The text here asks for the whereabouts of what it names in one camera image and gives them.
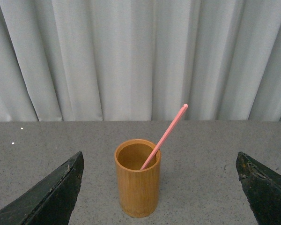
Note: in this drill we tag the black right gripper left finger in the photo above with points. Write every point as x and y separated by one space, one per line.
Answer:
51 201

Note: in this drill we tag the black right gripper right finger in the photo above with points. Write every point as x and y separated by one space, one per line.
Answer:
262 187

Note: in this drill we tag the pink chopstick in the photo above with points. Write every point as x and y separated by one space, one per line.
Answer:
165 135

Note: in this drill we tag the bamboo chopstick holder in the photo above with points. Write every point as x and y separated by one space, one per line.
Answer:
138 189

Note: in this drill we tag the white curtain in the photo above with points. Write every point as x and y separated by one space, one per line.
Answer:
73 60

